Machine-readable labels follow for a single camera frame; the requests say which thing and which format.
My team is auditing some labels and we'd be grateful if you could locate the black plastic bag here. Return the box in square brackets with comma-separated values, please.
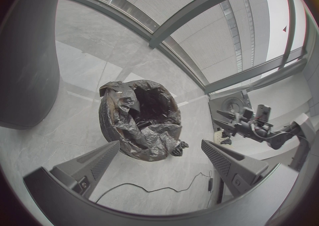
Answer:
[99, 79, 183, 162]

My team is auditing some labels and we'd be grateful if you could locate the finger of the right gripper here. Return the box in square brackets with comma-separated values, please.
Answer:
[213, 119, 237, 136]
[216, 109, 237, 121]

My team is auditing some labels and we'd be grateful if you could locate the crumpled black plastic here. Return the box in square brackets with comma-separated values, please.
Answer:
[170, 140, 189, 157]

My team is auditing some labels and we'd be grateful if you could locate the black cable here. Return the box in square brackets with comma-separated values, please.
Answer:
[95, 170, 214, 203]

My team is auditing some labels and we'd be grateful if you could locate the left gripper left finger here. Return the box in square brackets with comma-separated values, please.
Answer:
[50, 140, 121, 199]

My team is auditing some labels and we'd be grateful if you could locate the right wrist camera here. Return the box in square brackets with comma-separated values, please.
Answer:
[242, 108, 253, 122]

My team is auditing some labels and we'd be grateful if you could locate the white perforated basket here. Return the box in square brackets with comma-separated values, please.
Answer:
[214, 130, 233, 146]

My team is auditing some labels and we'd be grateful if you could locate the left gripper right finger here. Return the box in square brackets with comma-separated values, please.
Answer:
[201, 139, 269, 197]

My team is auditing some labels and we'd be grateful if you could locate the window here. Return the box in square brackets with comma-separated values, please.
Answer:
[60, 0, 314, 96]

